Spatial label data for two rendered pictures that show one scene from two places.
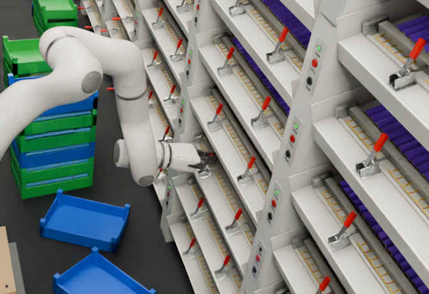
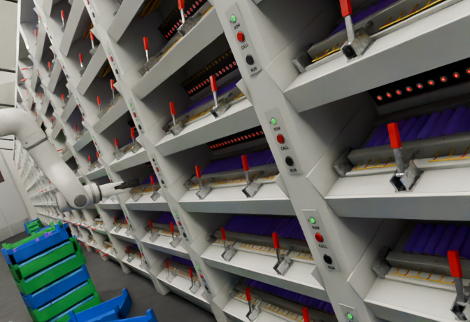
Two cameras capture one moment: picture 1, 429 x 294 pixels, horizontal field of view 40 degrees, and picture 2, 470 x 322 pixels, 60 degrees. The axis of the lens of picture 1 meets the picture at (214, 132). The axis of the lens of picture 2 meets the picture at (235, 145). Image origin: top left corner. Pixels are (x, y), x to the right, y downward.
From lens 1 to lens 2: 113 cm
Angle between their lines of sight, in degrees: 30
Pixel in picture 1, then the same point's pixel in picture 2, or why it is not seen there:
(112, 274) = not seen: outside the picture
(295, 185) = (130, 82)
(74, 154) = (73, 281)
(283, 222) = (143, 117)
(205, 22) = (86, 108)
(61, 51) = not seen: outside the picture
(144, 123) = (59, 162)
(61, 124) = (50, 258)
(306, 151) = (119, 54)
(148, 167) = (74, 187)
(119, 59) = (9, 115)
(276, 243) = (151, 137)
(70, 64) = not seen: outside the picture
